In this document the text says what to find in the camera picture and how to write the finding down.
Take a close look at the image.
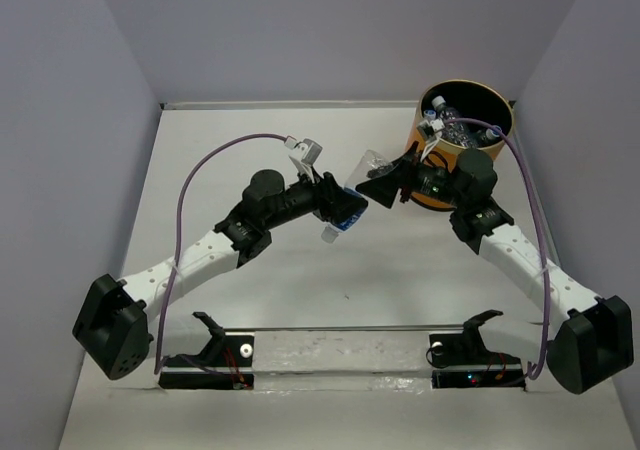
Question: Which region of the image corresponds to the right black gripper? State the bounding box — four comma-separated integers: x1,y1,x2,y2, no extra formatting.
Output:
355,141,467,209

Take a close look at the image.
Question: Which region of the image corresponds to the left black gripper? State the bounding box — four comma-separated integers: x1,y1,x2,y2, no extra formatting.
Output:
263,164,367,231

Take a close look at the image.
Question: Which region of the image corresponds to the blue label plastic bottle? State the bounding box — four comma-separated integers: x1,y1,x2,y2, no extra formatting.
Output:
319,148,396,245

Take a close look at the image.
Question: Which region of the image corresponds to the clear bottle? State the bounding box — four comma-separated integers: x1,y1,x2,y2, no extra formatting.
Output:
474,126,502,148
431,95,478,148

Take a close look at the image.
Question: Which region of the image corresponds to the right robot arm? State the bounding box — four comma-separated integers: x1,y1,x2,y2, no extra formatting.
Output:
355,146,634,394

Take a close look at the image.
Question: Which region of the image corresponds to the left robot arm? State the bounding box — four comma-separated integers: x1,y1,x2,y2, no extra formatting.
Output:
72,169,368,380

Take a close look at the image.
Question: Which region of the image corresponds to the orange cylindrical bin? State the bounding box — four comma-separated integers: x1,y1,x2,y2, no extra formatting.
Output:
403,80,516,212

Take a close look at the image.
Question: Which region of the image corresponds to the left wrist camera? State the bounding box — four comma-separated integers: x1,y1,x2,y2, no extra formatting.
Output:
284,136,323,182

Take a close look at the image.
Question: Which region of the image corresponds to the metal rail back edge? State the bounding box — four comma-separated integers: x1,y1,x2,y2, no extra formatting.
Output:
160,100,417,111

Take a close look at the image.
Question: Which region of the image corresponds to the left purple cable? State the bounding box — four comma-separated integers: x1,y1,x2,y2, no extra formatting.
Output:
153,133,291,374

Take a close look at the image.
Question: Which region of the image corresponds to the purple cable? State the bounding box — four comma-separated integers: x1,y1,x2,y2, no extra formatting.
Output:
439,117,554,381
153,133,291,374

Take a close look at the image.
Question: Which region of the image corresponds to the metal rail front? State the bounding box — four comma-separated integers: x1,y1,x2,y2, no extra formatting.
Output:
225,324,463,333

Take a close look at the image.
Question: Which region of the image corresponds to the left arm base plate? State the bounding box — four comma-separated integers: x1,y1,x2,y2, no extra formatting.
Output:
158,332,255,391

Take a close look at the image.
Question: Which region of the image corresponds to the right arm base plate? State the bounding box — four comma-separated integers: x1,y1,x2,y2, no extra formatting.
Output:
425,333,526,389

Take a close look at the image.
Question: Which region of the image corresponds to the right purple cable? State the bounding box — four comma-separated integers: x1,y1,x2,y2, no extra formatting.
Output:
439,117,554,381

